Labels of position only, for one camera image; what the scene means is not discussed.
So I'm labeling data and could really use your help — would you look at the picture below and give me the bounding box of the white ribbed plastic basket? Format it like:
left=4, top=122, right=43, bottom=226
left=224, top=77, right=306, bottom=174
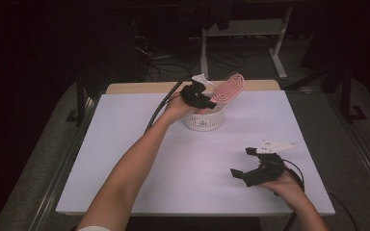
left=182, top=103, right=226, bottom=132

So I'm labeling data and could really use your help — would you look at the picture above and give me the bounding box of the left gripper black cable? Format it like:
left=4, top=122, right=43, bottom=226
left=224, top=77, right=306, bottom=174
left=145, top=80, right=191, bottom=133

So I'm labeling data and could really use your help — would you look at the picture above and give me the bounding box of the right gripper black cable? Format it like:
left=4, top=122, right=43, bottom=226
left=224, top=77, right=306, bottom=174
left=281, top=158, right=305, bottom=231

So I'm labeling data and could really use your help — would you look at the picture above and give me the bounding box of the person's right hand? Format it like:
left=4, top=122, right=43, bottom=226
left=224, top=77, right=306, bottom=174
left=257, top=170, right=304, bottom=207

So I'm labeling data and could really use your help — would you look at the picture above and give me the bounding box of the white metal desk frame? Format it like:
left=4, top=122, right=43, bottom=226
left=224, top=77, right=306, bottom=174
left=199, top=6, right=294, bottom=81

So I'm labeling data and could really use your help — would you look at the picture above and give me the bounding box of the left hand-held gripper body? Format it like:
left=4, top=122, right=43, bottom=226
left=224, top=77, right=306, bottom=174
left=179, top=73, right=215, bottom=109

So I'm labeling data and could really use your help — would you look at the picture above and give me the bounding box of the tangle of floor cables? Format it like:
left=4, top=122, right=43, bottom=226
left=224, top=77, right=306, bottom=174
left=131, top=18, right=249, bottom=78

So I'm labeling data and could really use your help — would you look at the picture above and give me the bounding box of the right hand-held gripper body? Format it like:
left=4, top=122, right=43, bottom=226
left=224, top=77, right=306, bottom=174
left=251, top=139, right=298, bottom=188

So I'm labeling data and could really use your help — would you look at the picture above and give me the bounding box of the white sleeve cuff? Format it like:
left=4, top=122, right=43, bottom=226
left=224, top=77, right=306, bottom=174
left=76, top=225, right=112, bottom=231

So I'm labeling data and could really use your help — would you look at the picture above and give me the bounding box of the pink ridged lid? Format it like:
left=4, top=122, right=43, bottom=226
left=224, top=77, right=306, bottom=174
left=209, top=72, right=246, bottom=105

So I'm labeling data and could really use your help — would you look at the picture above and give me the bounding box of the person's left hand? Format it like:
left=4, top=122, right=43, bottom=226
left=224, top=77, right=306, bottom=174
left=162, top=94, right=207, bottom=125

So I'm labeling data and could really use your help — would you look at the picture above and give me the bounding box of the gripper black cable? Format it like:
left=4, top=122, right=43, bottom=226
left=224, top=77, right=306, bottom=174
left=145, top=80, right=191, bottom=133
left=281, top=158, right=305, bottom=231

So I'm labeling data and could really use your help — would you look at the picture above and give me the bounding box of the dark metal stand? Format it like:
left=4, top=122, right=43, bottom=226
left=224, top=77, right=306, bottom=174
left=65, top=71, right=93, bottom=127
left=339, top=62, right=368, bottom=124

